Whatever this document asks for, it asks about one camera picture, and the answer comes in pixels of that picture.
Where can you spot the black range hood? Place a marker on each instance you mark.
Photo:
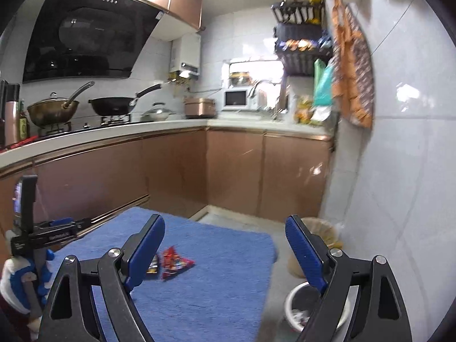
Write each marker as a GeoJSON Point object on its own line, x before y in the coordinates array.
{"type": "Point", "coordinates": [82, 39]}

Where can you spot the copper rice cooker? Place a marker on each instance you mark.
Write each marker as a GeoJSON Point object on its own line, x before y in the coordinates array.
{"type": "Point", "coordinates": [200, 108]}

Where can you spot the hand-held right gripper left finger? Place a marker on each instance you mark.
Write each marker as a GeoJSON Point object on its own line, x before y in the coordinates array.
{"type": "Point", "coordinates": [146, 253]}

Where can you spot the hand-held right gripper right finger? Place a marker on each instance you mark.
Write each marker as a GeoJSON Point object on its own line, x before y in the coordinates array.
{"type": "Point", "coordinates": [302, 253]}

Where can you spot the copper base cabinets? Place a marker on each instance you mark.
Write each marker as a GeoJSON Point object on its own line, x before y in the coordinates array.
{"type": "Point", "coordinates": [231, 171]}

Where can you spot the chrome faucet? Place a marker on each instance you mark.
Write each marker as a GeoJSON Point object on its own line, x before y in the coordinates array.
{"type": "Point", "coordinates": [257, 86]}

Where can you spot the white microwave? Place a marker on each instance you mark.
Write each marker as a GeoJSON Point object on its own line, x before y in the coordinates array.
{"type": "Point", "coordinates": [237, 98]}

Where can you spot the pot lid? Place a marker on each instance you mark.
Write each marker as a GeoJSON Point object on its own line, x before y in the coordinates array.
{"type": "Point", "coordinates": [156, 114]}

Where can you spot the black wok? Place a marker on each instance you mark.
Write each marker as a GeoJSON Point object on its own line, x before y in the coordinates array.
{"type": "Point", "coordinates": [110, 107]}

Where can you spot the white water heater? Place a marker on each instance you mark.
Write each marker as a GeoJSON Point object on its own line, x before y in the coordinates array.
{"type": "Point", "coordinates": [186, 51]}

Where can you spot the person's left hand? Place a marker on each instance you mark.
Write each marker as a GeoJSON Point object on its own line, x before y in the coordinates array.
{"type": "Point", "coordinates": [16, 278]}

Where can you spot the dark snack wrapper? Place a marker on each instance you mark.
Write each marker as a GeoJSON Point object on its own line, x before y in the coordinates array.
{"type": "Point", "coordinates": [154, 265]}

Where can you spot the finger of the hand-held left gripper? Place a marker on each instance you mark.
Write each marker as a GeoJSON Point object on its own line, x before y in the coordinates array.
{"type": "Point", "coordinates": [69, 222]}

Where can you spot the blue towel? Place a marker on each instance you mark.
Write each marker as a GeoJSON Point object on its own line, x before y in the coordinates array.
{"type": "Point", "coordinates": [213, 285]}

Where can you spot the gas stove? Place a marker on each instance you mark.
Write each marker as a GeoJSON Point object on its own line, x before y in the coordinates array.
{"type": "Point", "coordinates": [114, 119]}

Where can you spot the teal plastic bag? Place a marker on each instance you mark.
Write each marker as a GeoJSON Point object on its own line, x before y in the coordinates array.
{"type": "Point", "coordinates": [322, 87]}

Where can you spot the red snack wrapper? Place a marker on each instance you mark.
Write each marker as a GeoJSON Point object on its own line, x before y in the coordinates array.
{"type": "Point", "coordinates": [174, 262]}

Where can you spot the black wall rack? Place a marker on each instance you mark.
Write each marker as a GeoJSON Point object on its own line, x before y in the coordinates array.
{"type": "Point", "coordinates": [299, 60]}

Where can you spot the bin with beige bag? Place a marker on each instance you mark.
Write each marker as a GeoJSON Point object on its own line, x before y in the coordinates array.
{"type": "Point", "coordinates": [322, 233]}

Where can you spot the red packet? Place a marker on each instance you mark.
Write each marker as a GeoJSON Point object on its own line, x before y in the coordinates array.
{"type": "Point", "coordinates": [21, 143]}

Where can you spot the white trash bin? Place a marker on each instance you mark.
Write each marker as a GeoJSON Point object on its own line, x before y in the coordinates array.
{"type": "Point", "coordinates": [295, 299]}

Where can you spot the orange floral apron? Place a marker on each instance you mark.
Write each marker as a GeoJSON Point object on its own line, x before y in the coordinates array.
{"type": "Point", "coordinates": [352, 78]}

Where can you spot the green glass bottle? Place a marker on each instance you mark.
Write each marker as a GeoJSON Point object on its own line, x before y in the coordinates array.
{"type": "Point", "coordinates": [24, 124]}

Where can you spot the glass bowl with gold rim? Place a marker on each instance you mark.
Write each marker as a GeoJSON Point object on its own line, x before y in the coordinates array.
{"type": "Point", "coordinates": [239, 79]}

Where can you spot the pink thermos bottle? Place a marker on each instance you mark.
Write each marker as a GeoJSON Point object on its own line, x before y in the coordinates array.
{"type": "Point", "coordinates": [13, 114]}

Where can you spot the brass wok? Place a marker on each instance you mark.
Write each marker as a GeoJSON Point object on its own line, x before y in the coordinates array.
{"type": "Point", "coordinates": [51, 112]}

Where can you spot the bags of fruit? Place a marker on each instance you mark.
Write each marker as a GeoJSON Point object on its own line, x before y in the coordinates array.
{"type": "Point", "coordinates": [310, 112]}

